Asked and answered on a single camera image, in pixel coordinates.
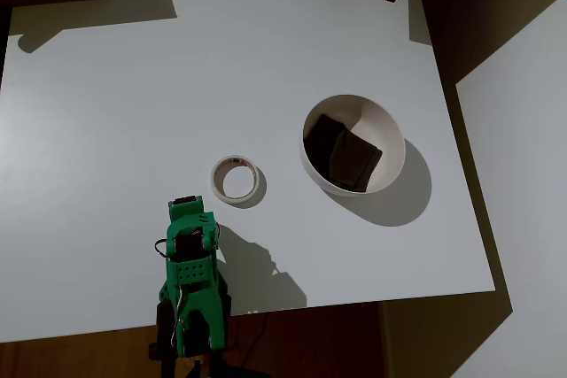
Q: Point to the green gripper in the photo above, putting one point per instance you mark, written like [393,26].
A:
[185,202]

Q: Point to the white tape roll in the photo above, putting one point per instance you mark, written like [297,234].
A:
[216,184]

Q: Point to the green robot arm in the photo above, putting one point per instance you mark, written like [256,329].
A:
[195,272]

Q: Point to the dark folded cloth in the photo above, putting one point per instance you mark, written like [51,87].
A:
[341,153]

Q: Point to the beige round bowl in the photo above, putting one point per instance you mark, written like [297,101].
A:
[386,130]

